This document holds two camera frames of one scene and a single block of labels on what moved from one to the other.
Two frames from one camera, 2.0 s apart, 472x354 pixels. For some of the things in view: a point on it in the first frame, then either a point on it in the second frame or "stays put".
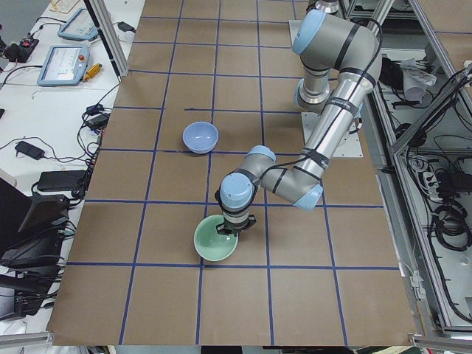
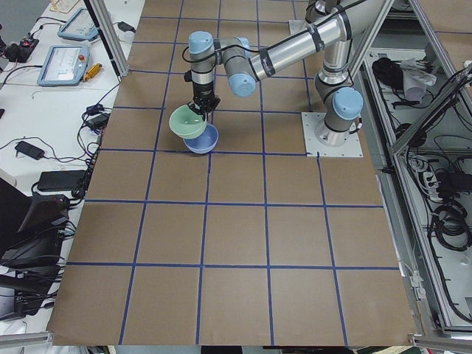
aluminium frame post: x=102 y=15 stays put
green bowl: x=211 y=244 → x=187 y=123
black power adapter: x=125 y=27 stays put
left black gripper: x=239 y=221 → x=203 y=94
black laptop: x=32 y=228 stays put
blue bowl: x=200 y=137 stays put
